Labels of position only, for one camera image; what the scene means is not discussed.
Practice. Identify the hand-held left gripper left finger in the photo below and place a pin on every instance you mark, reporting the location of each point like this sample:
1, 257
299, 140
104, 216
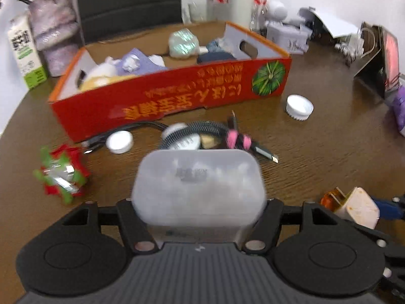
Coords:
133, 224

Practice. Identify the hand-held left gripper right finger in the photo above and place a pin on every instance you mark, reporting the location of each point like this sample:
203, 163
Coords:
269, 224

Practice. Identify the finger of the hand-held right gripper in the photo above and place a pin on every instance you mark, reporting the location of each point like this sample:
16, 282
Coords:
373, 234
387, 207

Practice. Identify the white charger orange plug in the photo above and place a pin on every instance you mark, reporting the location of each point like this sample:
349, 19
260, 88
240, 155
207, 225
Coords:
357, 209

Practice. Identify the translucent plastic box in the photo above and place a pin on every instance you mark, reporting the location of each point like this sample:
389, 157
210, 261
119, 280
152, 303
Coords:
199, 196

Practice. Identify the white round lid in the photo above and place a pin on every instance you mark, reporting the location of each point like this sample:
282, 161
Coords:
119, 141

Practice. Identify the red green ornament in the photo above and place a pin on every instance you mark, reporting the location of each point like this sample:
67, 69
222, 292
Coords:
60, 174

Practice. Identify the red cardboard box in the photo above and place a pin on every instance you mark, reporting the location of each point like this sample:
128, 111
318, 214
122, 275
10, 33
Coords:
189, 95

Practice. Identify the yellow white plush toy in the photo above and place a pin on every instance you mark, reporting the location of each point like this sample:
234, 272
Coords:
98, 74

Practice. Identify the purple knitted cloth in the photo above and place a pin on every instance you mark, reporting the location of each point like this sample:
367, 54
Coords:
145, 65

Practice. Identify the navy blue case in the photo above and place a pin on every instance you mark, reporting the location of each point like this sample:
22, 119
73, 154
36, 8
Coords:
215, 57

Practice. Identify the blue grey small item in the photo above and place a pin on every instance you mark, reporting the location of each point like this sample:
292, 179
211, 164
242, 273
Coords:
215, 46

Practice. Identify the iridescent shiny ball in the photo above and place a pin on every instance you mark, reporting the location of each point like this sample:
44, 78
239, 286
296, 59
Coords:
183, 42

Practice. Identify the brown wooden desk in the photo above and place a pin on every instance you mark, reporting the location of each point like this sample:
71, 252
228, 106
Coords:
316, 152

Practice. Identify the purple bag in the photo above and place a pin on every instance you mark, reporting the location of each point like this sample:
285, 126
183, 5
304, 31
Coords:
400, 107

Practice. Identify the beige small object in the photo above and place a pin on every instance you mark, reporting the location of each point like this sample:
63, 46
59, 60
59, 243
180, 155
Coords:
208, 141

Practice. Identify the white ribbed bottle cap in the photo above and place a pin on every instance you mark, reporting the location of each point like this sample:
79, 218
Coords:
299, 106

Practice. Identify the brown paper bag red print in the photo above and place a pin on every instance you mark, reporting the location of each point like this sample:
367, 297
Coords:
376, 72

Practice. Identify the white printed box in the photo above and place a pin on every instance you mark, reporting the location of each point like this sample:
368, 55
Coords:
288, 38

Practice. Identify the white paper sheet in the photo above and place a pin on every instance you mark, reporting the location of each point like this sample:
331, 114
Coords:
335, 22

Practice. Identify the green white milk carton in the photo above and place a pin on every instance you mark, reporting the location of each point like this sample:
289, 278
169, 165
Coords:
25, 50

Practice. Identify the purple marbled vase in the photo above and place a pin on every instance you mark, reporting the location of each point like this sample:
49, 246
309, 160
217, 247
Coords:
53, 31

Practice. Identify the white round device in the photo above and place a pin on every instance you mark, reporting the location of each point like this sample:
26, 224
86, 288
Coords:
277, 11

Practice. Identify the clear drinking glass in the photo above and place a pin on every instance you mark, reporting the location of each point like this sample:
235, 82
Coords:
193, 12

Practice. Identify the black office chair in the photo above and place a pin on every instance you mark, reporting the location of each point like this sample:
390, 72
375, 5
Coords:
126, 0

